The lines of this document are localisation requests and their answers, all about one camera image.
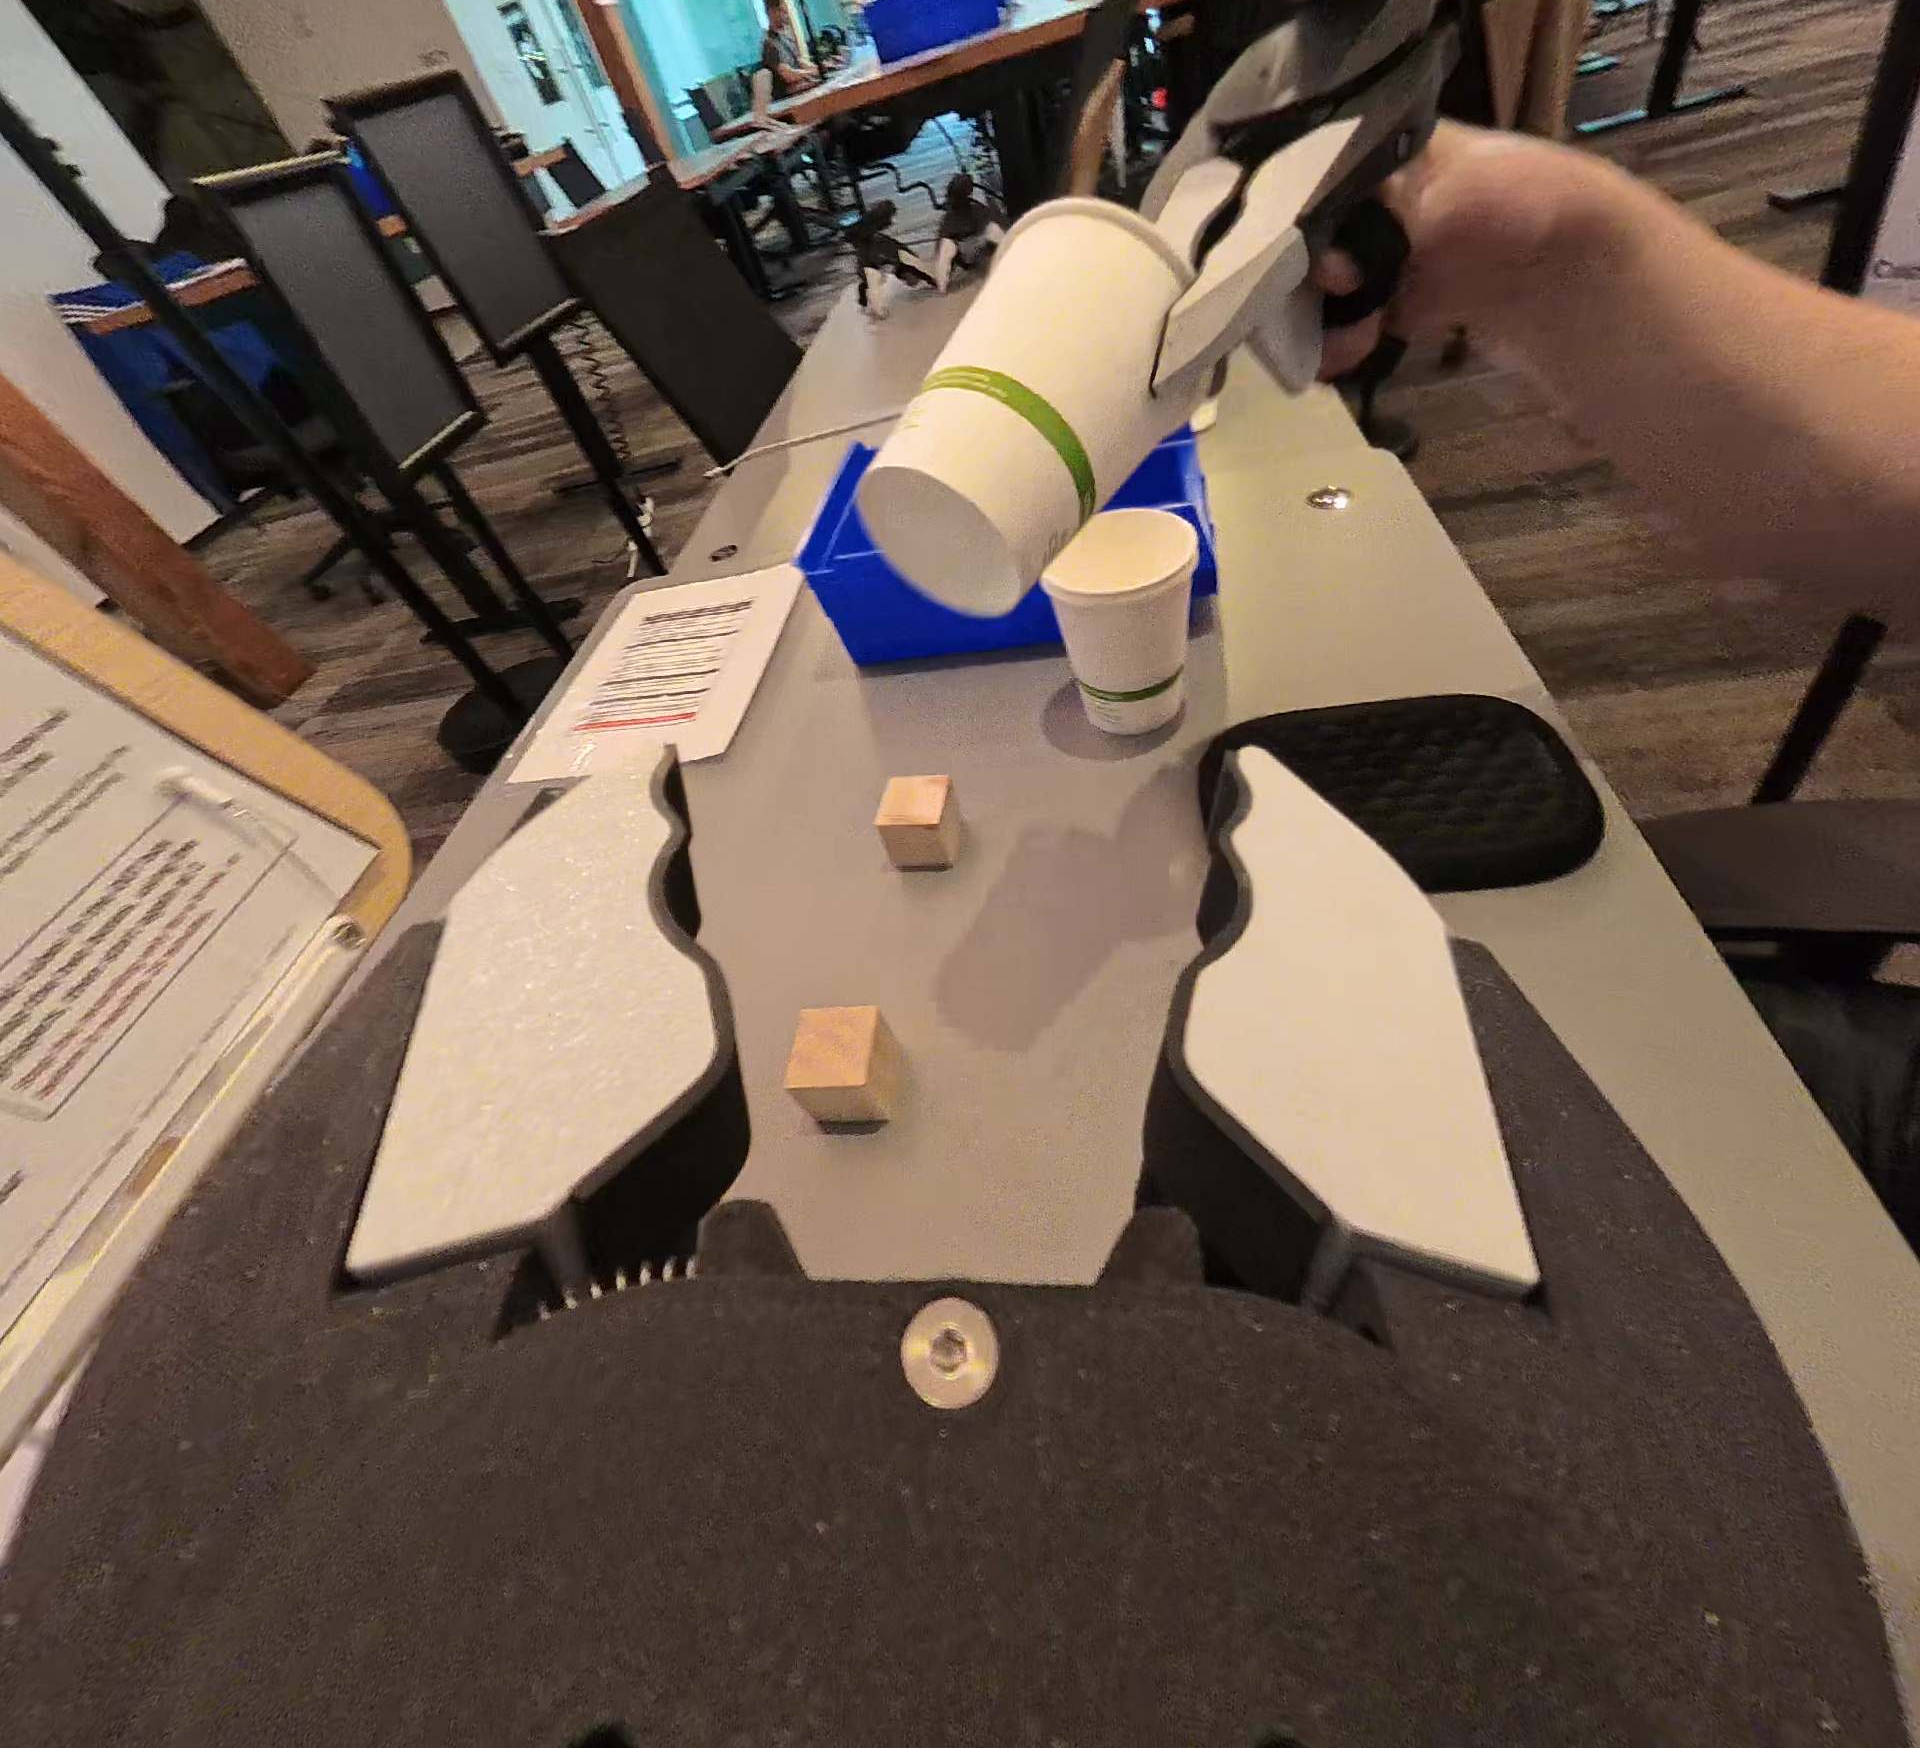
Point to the white paper cup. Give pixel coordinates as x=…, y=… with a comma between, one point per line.
x=1020, y=427
x=1124, y=639

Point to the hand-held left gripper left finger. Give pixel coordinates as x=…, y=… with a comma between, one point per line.
x=554, y=1014

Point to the black framed sign stand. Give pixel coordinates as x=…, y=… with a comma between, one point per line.
x=450, y=204
x=345, y=309

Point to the wooden support beam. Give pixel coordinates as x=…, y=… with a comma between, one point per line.
x=136, y=562

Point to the blue striped jacket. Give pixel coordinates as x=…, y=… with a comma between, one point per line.
x=150, y=353

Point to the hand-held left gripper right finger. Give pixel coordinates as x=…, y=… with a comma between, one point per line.
x=1334, y=1028

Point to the wooden instruction board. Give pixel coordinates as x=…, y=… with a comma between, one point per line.
x=136, y=878

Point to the blue plastic bin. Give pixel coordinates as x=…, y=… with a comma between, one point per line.
x=885, y=608
x=936, y=16

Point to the small black tabletop gripper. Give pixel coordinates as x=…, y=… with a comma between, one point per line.
x=967, y=230
x=892, y=262

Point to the wooden cube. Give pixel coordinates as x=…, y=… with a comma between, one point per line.
x=840, y=1065
x=914, y=827

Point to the wooden top desk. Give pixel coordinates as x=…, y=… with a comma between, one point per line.
x=1050, y=10

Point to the printed paper sheet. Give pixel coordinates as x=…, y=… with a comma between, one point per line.
x=658, y=669

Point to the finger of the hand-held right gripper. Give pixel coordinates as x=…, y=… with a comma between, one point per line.
x=1306, y=76
x=1253, y=249

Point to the black wrist rest pad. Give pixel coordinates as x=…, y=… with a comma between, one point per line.
x=1441, y=788

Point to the black backed display board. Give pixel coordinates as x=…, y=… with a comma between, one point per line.
x=1107, y=53

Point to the black pole stand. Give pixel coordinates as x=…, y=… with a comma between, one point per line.
x=502, y=721

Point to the person's right forearm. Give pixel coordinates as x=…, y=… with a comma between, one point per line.
x=1799, y=427

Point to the black high-back chair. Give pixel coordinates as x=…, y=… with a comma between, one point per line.
x=674, y=322

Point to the person's right hand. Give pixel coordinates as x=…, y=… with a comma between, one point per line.
x=1498, y=249

